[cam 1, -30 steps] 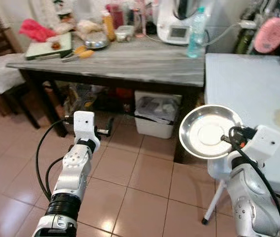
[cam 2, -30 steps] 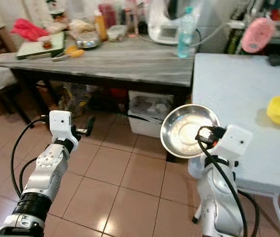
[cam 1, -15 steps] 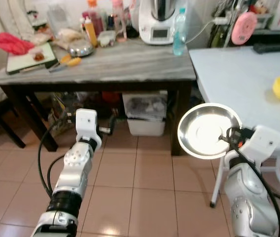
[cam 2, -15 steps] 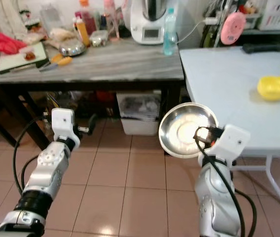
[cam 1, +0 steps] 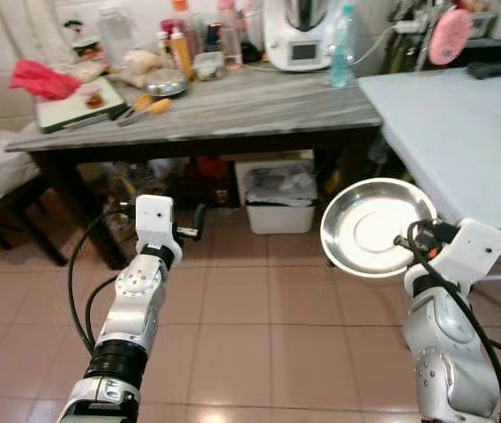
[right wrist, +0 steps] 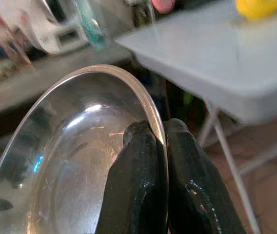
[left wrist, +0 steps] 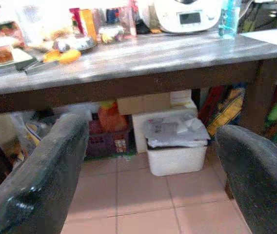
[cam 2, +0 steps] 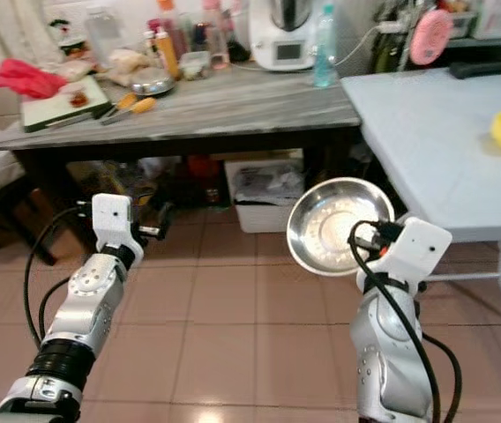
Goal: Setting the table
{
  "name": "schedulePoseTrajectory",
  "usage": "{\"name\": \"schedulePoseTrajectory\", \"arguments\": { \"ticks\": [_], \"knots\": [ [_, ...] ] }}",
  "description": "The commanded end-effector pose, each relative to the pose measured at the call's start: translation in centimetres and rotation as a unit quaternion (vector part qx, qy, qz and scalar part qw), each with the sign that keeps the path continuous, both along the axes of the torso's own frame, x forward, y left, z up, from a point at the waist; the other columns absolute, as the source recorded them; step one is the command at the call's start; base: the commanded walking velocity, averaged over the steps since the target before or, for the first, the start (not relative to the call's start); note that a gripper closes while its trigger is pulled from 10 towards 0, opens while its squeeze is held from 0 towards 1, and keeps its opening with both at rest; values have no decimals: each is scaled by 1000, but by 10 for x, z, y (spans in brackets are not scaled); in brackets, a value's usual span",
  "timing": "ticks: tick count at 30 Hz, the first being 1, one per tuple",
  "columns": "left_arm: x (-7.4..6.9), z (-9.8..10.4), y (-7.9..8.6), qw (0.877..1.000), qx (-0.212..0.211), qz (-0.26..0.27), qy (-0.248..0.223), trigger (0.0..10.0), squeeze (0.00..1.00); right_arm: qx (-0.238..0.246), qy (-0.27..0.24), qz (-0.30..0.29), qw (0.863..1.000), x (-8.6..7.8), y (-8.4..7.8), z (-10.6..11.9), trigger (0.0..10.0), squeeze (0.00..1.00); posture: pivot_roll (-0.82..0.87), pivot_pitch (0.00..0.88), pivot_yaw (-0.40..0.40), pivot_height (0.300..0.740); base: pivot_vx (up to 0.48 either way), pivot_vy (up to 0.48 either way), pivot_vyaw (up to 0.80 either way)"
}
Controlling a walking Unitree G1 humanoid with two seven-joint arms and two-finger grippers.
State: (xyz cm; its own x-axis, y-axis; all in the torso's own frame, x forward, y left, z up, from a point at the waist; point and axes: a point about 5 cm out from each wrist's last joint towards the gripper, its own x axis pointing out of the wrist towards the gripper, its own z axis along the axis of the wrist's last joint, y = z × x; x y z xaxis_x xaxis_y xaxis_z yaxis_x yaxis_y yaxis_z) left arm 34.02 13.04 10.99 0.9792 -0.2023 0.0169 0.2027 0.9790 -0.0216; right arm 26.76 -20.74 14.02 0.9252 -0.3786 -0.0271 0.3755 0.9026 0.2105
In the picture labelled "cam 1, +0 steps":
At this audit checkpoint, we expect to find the round stainless steel plate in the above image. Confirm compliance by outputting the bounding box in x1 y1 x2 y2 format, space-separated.
319 177 439 279

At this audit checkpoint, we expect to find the red container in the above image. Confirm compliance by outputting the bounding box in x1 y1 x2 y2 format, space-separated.
195 156 230 182

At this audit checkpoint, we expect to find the white storage bin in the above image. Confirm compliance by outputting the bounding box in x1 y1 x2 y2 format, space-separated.
243 162 318 236

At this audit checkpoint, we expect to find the white folding table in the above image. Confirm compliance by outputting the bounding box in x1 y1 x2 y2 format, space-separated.
357 68 501 320

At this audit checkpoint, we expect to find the dark marble-top table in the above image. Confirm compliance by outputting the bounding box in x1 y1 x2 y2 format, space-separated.
4 65 385 271

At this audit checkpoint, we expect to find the stainless steel bowl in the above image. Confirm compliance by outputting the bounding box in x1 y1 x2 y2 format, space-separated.
144 70 191 98

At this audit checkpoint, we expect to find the small clear food container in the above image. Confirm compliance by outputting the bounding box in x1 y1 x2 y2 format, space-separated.
192 50 228 83

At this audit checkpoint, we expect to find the yellow bottle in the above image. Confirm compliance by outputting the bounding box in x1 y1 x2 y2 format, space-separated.
168 30 196 83

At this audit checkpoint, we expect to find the bag of ginger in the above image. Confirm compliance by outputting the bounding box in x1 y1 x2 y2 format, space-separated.
113 48 168 90

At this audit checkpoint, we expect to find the white cutting board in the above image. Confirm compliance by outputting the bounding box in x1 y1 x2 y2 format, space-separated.
36 77 131 135

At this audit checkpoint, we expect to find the long black object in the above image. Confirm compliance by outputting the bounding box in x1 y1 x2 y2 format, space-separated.
466 59 501 81

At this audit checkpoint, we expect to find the pink bottle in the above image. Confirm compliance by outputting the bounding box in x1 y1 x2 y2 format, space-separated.
217 0 243 71

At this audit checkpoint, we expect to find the blue plastic bottle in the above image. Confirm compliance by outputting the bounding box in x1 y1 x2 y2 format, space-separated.
329 4 358 90

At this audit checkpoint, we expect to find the pink round fan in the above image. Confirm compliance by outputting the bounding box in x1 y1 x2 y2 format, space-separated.
426 6 475 68

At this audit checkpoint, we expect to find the large clear jar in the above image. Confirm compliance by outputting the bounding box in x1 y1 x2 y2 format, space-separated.
98 6 138 68

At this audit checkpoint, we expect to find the white kitchen appliance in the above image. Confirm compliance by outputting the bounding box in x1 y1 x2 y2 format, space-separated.
263 0 336 72

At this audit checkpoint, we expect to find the red cloth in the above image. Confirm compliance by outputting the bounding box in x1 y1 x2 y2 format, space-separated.
7 59 83 101

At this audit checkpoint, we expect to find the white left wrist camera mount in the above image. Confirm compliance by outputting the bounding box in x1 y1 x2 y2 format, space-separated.
133 195 182 257

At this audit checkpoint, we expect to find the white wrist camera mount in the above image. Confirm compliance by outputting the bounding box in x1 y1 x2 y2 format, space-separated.
425 219 501 289
133 195 182 257

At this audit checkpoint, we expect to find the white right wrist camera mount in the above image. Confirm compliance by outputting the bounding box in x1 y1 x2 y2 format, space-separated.
425 219 501 289

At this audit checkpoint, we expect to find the orange-handled knife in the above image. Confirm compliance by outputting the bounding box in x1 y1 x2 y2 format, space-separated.
109 93 155 121
116 98 173 128

